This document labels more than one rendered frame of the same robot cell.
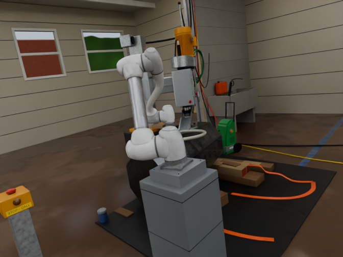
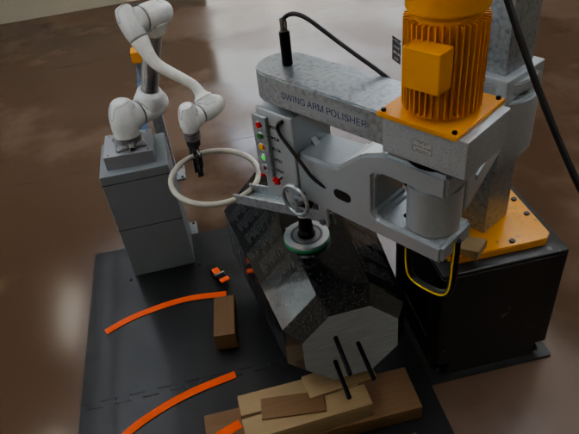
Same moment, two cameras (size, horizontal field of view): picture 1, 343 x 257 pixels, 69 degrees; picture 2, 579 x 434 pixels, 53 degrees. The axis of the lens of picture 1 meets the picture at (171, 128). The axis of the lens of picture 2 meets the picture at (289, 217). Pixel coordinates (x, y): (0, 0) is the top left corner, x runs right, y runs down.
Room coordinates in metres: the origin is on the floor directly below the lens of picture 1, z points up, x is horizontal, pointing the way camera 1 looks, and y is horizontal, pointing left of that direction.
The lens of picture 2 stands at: (4.19, -1.90, 2.58)
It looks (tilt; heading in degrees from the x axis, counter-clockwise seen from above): 38 degrees down; 127
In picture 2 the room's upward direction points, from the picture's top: 7 degrees counter-clockwise
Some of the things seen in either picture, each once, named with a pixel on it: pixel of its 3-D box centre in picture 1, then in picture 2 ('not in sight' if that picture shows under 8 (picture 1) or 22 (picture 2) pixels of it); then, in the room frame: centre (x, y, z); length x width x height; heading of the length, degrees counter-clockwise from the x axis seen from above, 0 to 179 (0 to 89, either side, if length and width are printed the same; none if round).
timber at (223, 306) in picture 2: (215, 201); (226, 321); (2.47, -0.36, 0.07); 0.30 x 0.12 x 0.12; 128
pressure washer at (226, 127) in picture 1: (225, 128); not in sight; (4.24, -0.94, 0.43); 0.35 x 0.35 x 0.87; 29
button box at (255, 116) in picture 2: (192, 83); (264, 145); (2.92, -0.31, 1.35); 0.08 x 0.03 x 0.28; 169
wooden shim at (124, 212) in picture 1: (123, 212); not in sight; (2.63, 0.69, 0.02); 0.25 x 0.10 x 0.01; 48
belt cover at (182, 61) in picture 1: (184, 63); (361, 107); (3.35, -0.29, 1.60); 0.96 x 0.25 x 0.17; 169
